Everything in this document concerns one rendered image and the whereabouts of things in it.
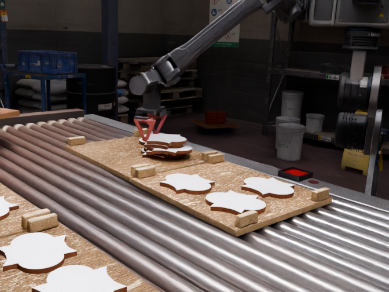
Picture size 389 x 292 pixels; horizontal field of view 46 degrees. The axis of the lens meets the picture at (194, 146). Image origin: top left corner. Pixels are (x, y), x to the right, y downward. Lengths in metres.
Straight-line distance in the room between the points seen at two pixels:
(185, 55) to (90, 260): 0.75
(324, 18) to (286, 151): 3.31
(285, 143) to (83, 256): 4.31
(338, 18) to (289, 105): 4.27
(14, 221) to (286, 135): 4.21
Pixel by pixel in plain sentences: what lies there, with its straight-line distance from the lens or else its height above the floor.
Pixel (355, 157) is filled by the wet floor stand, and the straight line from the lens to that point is 4.90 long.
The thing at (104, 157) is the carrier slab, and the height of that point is 0.94.
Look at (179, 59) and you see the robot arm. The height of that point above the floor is 1.25.
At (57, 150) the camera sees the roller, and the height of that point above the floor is 0.92.
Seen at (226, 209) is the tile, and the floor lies 0.94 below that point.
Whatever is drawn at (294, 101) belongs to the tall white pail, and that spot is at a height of 0.51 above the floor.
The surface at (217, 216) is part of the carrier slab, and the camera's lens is 1.04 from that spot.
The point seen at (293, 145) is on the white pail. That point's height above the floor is 0.17.
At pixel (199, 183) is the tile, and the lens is 1.21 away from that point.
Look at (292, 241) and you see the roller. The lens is 1.00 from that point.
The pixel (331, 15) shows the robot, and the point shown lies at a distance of 1.87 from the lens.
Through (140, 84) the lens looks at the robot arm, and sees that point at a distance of 1.38.
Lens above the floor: 1.34
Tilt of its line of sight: 14 degrees down
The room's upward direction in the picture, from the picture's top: 2 degrees clockwise
